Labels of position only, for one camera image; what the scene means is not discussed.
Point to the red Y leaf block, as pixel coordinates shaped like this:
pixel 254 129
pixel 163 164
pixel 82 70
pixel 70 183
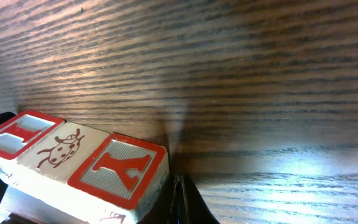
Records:
pixel 121 180

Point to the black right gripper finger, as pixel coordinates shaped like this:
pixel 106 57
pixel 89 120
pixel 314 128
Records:
pixel 179 203

